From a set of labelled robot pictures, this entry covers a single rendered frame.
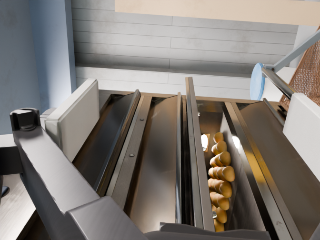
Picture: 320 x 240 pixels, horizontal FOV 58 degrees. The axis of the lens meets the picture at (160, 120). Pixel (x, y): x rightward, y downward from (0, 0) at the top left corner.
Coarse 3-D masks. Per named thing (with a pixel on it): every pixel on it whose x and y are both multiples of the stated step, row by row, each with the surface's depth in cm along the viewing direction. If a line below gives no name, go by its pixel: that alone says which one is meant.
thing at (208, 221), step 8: (192, 80) 166; (192, 88) 153; (192, 96) 142; (192, 104) 132; (192, 112) 123; (200, 136) 103; (200, 144) 98; (200, 152) 93; (200, 160) 89; (200, 168) 85; (200, 176) 81; (200, 184) 78; (208, 184) 78; (200, 192) 75; (208, 192) 75; (208, 200) 72; (208, 208) 69; (208, 216) 67; (208, 224) 65
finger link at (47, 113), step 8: (48, 112) 16; (40, 120) 15; (0, 136) 13; (8, 136) 13; (0, 144) 12; (8, 144) 12; (0, 152) 12; (8, 152) 12; (16, 152) 12; (0, 160) 12; (8, 160) 12; (16, 160) 13; (0, 168) 13; (8, 168) 13; (16, 168) 13
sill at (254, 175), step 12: (228, 108) 170; (228, 120) 163; (240, 132) 141; (240, 144) 131; (240, 156) 129; (252, 156) 121; (252, 168) 113; (252, 180) 109; (264, 180) 106; (252, 192) 108; (264, 192) 100; (264, 204) 94; (276, 204) 94; (264, 216) 94; (276, 216) 89; (276, 228) 85
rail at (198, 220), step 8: (192, 120) 117; (192, 128) 110; (192, 136) 104; (192, 144) 98; (192, 152) 94; (192, 160) 89; (192, 168) 85; (192, 176) 82; (192, 184) 79; (192, 192) 76; (200, 200) 73; (200, 208) 70; (200, 216) 67; (200, 224) 65
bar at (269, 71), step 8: (312, 40) 102; (296, 48) 104; (304, 48) 103; (288, 56) 105; (296, 56) 104; (264, 64) 108; (280, 64) 106; (264, 72) 106; (272, 72) 101; (272, 80) 97; (280, 80) 92; (280, 88) 89; (288, 88) 85; (288, 96) 83
